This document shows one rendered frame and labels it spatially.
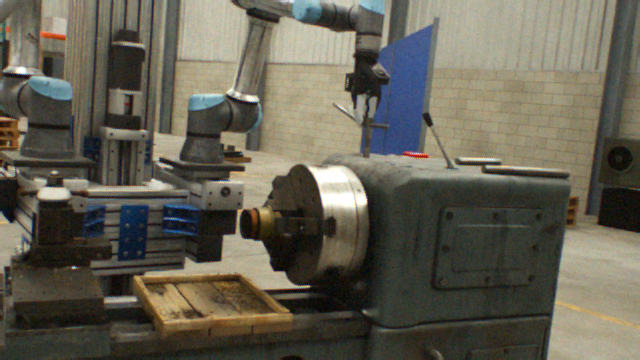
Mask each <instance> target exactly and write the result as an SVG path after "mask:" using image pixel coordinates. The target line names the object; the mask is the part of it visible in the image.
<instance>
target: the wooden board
mask: <svg viewBox="0 0 640 360"><path fill-rule="evenodd" d="M241 274H242V275H241ZM249 279H250V278H247V277H246V275H244V274H243V273H231V274H230V273H229V274H228V273H220V274H217V273H211V274H194V275H193V274H189V275H187V274H177V275H166V276H164V275H147V276H133V285H132V292H133V294H134V295H135V297H136V299H138V301H139V303H140V304H141V306H142V307H143V309H144V311H145V312H146V314H147V315H148V317H149V319H150V320H151V322H152V324H153V326H154V327H155V329H156V331H158V333H160V336H161V339H162V340H175V339H189V338H201V337H208V335H209V336H210V337H215V336H229V335H241V334H251V333H252V332H253V333H264V332H278V331H291V330H292V329H293V314H291V312H290V311H289V310H288V309H286V308H285V307H284V306H282V305H281V304H280V303H279V304H278V302H277V301H276V300H275V299H274V298H273V297H272V296H270V295H269V294H268V293H266V292H265V291H264V290H263V289H262V287H261V286H258V285H257V284H256V283H255V282H253V281H251V279H250V280H249ZM219 281H220V283H222V282H223V281H224V282H229V281H230V283H233V282H232V281H235V282H236V281H237V282H239V283H236V284H235V283H234V284H233V285H232V284H231V286H230V284H225V283H224V282H223V284H217V283H216V282H219ZM250 281H251V282H250ZM183 282H184V283H183ZM190 282H192V283H190ZM194 282H197V283H196V284H197V285H196V284H194ZM202 282H203V283H202ZM206 282H207V283H209V284H207V283H206ZM212 282H215V283H212ZM153 283H154V284H153ZM167 283H168V284H167ZM175 283H178V284H179V285H173V284H175ZM185 283H187V284H185ZM253 283H254V284H253ZM140 284H141V285H140ZM144 284H145V285H146V286H147V284H148V285H149V286H147V287H148V288H147V289H146V287H145V285H144ZM151 284H153V285H154V286H153V285H152V286H153V287H152V286H151ZM157 284H158V285H157ZM166 284H167V285H166ZM224 284H225V285H226V286H224ZM237 284H238V285H237ZM239 284H240V285H241V286H240V287H239ZM162 285H163V286H162ZM165 285H166V286H165ZM182 285H183V286H182ZM203 285H204V286H203ZM205 285H206V286H205ZM209 285H210V286H209ZM214 285H215V286H214ZM218 285H219V286H218ZM221 285H223V286H224V287H222V286H221ZM234 285H237V286H238V287H239V288H238V289H237V288H236V287H237V286H235V287H233V286H234ZM150 286H151V287H150ZM156 286H157V287H156ZM161 286H162V287H161ZM173 286H174V287H173ZM195 286H196V287H195ZM197 286H198V287H197ZM242 286H243V287H245V288H247V287H248V288H247V289H246V291H247V292H248V291H251V292H252V293H251V294H250V293H249V292H248V293H247V292H245V291H244V290H243V289H245V288H243V289H242V288H241V287H242ZM154 287H156V288H157V289H155V288H154ZM159 287H160V288H159ZM199 287H201V288H199ZM209 287H210V288H209ZM226 287H230V288H227V289H228V290H230V289H231V288H232V287H233V288H232V289H233V290H232V291H234V290H235V288H236V289H237V290H236V291H235V292H236V293H235V292H234V294H232V295H231V296H232V297H229V296H230V294H231V293H233V292H232V291H231V290H230V291H231V292H230V291H227V292H228V293H227V292H226V291H225V289H226ZM143 288H144V289H145V290H143ZM212 288H213V290H211V289H212ZM214 288H217V289H214ZM219 288H220V289H221V288H222V289H221V290H220V289H219ZM223 288H225V289H223ZM240 288H241V289H240ZM148 289H154V290H155V291H153V290H148ZM163 289H164V290H163ZM239 289H240V290H241V291H240V290H239ZM158 290H159V291H158ZM261 290H262V291H261ZM145 291H146V292H145ZM164 291H165V293H164ZM168 291H169V292H168ZM217 291H223V293H221V292H220V293H218V292H217ZM154 292H155V293H154ZM157 292H158V293H157ZM162 292H163V293H162ZM179 292H180V293H182V294H179ZM196 292H198V293H196ZM244 292H245V293H246V294H245V293H244ZM151 293H152V294H151ZM183 293H184V294H183ZM240 293H241V294H240ZM158 294H159V295H158ZM238 294H240V295H238ZM242 294H243V295H242ZM249 294H250V295H249ZM252 294H254V295H257V296H253V295H252ZM227 295H229V296H227ZM234 295H235V296H234ZM241 295H242V297H241V299H239V298H240V296H241ZM244 295H245V296H244ZM251 295H252V296H251ZM180 296H181V297H180ZM213 296H214V297H213ZM235 297H237V298H236V299H235ZM244 297H245V298H244ZM252 297H253V299H252ZM256 298H257V299H259V300H261V301H259V302H258V300H257V299H256ZM150 299H151V300H150ZM233 299H234V300H233ZM247 299H248V301H245V300H247ZM254 299H255V300H254ZM256 300H257V301H256ZM235 301H237V302H235ZM238 301H241V303H242V304H238V303H240V302H238ZM243 301H244V302H243ZM249 301H250V303H251V302H252V301H255V302H253V303H252V305H251V304H250V303H248V302H249ZM263 301H264V302H263ZM245 302H246V303H247V304H244V303H245ZM257 302H258V303H257ZM262 303H264V306H267V307H266V310H264V309H265V308H264V306H263V304H262ZM243 304H244V305H243ZM239 305H240V306H239ZM158 306H159V307H158ZM242 306H244V307H242ZM249 306H250V307H249ZM258 306H259V307H258ZM238 307H239V308H242V309H237V308H238ZM245 307H247V309H248V311H247V310H246V308H245ZM261 307H262V308H261ZM156 308H157V309H156ZM253 308H255V309H256V308H257V311H255V312H254V311H252V310H251V311H250V310H249V309H253ZM259 308H260V309H259ZM159 309H160V310H159ZM255 309H254V310H255ZM268 309H269V310H268ZM271 309H272V310H271ZM201 310H204V311H201ZM236 310H237V311H238V312H237V311H236ZM239 310H240V311H242V313H243V314H241V312H240V311H239ZM244 310H245V311H244ZM262 310H263V312H262ZM267 310H268V311H273V312H272V313H267V312H265V311H267ZM191 311H192V312H191ZM200 311H201V312H200ZM177 312H180V313H179V314H178V313H177ZM207 312H208V313H207ZM211 312H213V313H211ZM257 312H258V313H259V314H258V313H257ZM264 312H265V314H264V315H263V313H264ZM170 313H173V314H174V315H173V314H171V315H170ZM186 313H189V314H186ZM190 313H197V314H196V315H195V314H193V316H195V318H194V317H193V318H191V319H193V321H192V320H190V317H191V316H192V314H190ZM200 313H202V314H200ZM248 313H250V314H248ZM261 313H262V314H261ZM273 313H274V314H273ZM275 313H276V314H275ZM287 313H288V314H287ZM185 314H186V315H185ZM205 314H207V315H208V316H209V315H211V316H209V317H206V316H205ZM229 314H231V315H229ZM268 314H269V315H268ZM164 315H165V316H164ZM188 315H190V317H189V316H188ZM200 315H202V316H201V317H204V318H202V319H201V318H200ZM212 315H213V316H212ZM227 315H229V316H227ZM245 315H247V316H245ZM187 316H188V317H187ZM197 316H198V317H197ZM170 317H171V318H170ZM174 317H175V318H174ZM212 317H213V319H212ZM173 318H174V319H173ZM196 318H199V319H196ZM175 319H176V320H175ZM177 319H178V320H177ZM183 319H184V320H183ZM164 321H166V322H164Z"/></svg>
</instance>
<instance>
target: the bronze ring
mask: <svg viewBox="0 0 640 360"><path fill-rule="evenodd" d="M274 217H282V216H281V214H280V213H279V212H273V210H272V208H271V207H270V206H265V207H254V208H253V209H243V210H242V212H241V214H240V218H239V231H240V235H241V237H242V238H243V239H253V240H254V241H264V242H266V243H269V242H270V241H271V240H272V238H273V236H279V235H280V234H281V233H275V232H274V230H275V218H274Z"/></svg>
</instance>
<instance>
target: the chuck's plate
mask: <svg viewBox="0 0 640 360"><path fill-rule="evenodd" d="M335 167H337V168H339V169H340V170H341V171H342V172H343V173H345V175H346V176H347V178H348V180H349V182H350V186H351V189H352V192H353V196H354V200H355V204H356V212H357V237H356V245H355V250H354V254H353V257H352V260H351V265H350V267H349V269H348V271H347V273H346V274H345V276H344V277H343V278H342V279H341V280H340V281H339V282H338V283H336V284H334V285H343V284H347V283H349V282H350V281H351V280H352V279H353V278H354V277H355V275H356V274H357V273H358V271H359V269H360V267H361V265H362V263H363V260H364V258H365V255H366V251H367V247H368V240H369V228H370V221H369V209H368V203H367V199H366V195H365V192H364V189H363V186H362V184H361V182H360V180H359V179H358V177H357V176H356V174H355V173H353V172H352V171H351V170H350V169H349V168H348V167H345V166H335Z"/></svg>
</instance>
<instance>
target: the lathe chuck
mask: <svg viewBox="0 0 640 360"><path fill-rule="evenodd" d="M321 166H325V167H327V168H320V167H317V166H316V164H296V165H295V166H294V167H292V168H291V169H290V170H289V171H290V174H291V179H292V184H293V189H294V194H295V202H296V206H297V207H300V208H301V209H302V211H303V215H302V216H300V217H295V216H293V217H292V218H314V219H327V220H329V217H333V219H332V220H334V235H332V238H328V235H303V237H302V239H301V241H299V242H296V243H295V245H294V253H293V255H292V259H291V263H290V266H289V270H288V274H287V278H288V280H289V281H290V282H291V283H292V284H294V285H298V286H302V285H334V284H336V283H338V282H339V281H340V280H341V279H342V278H343V277H344V276H345V274H346V273H347V271H348V269H349V267H350V265H351V260H352V257H353V254H354V250H355V245H356V237H357V212H356V204H355V200H354V196H353V192H352V189H351V186H350V182H349V180H348V178H347V176H346V175H345V173H343V172H342V171H341V170H340V169H339V168H337V167H335V166H332V165H321ZM331 267H336V268H337V272H336V273H335V274H333V275H330V276H327V275H325V274H324V272H325V271H326V270H327V269H329V268H331Z"/></svg>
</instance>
